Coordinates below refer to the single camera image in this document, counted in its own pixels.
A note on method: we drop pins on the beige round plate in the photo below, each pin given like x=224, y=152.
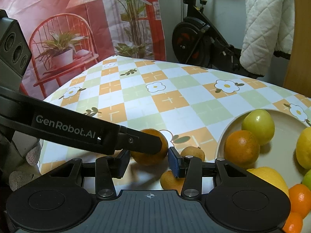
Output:
x=281, y=131

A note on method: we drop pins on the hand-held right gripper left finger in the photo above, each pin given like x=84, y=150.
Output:
x=122, y=165

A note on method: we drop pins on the person's left hand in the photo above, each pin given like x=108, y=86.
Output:
x=34, y=155

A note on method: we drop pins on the yellowish orange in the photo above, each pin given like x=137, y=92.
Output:
x=145, y=160

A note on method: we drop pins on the red printed backdrop cloth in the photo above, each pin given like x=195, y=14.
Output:
x=73, y=4

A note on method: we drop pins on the small green apple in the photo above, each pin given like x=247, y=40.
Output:
x=308, y=178

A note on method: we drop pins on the large green apple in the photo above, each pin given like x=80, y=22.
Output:
x=258, y=126

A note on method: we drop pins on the dark glossy orange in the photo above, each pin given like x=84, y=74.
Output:
x=241, y=150

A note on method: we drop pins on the checkered floral tablecloth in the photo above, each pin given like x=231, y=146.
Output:
x=170, y=87

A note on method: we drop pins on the black exercise bike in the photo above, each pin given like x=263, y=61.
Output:
x=189, y=36

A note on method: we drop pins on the large pointed yellow lemon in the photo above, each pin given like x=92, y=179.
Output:
x=269, y=177

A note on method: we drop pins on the round yellow lemon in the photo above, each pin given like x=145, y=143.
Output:
x=305, y=148

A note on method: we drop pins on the orange mandarin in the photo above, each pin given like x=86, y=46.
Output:
x=294, y=223
x=301, y=200

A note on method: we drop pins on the white quilted jacket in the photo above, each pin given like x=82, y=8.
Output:
x=262, y=29

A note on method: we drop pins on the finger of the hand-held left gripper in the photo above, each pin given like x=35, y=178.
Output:
x=145, y=143

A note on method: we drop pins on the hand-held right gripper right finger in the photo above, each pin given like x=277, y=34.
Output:
x=175, y=162

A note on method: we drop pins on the brown wooden board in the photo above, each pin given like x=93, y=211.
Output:
x=301, y=72

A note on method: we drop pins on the tan longan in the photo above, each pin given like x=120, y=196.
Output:
x=170, y=184
x=193, y=153

